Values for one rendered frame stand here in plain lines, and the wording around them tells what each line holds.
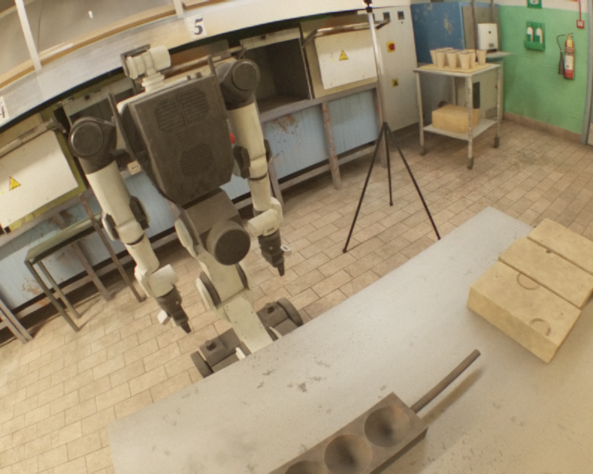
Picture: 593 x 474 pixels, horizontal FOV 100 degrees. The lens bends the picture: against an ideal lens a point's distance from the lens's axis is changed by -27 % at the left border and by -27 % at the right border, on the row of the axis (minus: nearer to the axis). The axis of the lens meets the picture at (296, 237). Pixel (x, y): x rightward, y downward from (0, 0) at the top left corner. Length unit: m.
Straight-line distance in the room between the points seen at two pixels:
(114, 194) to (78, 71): 1.18
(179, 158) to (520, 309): 0.80
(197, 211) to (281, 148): 1.84
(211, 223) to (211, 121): 0.28
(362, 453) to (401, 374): 0.19
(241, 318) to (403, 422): 0.95
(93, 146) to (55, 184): 1.44
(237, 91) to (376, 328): 0.69
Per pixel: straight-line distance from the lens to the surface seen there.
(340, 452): 0.58
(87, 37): 2.09
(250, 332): 1.41
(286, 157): 2.75
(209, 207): 0.94
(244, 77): 0.95
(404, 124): 4.15
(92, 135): 0.86
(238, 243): 0.91
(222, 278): 1.26
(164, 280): 1.15
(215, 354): 1.66
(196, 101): 0.80
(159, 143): 0.78
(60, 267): 2.73
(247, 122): 1.01
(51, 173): 2.28
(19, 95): 2.08
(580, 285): 0.83
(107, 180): 0.93
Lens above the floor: 1.43
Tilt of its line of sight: 34 degrees down
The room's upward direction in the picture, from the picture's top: 14 degrees counter-clockwise
